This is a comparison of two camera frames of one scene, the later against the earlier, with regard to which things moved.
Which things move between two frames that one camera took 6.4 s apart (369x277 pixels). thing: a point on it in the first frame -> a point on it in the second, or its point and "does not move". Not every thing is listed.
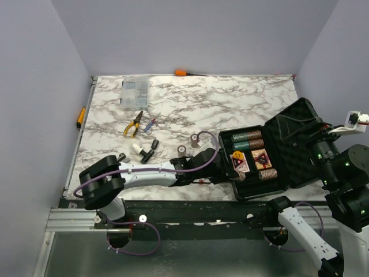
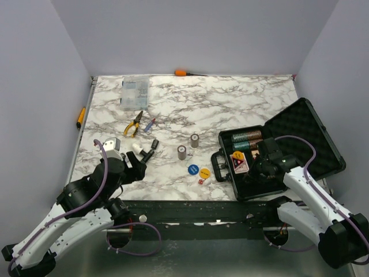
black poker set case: [274, 157] does not move
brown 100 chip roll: [181, 151] does not move
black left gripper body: [219, 172] -> [125, 179]
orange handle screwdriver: [180, 73] does not move
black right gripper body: [319, 131] -> [260, 170]
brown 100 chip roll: [194, 139] does not move
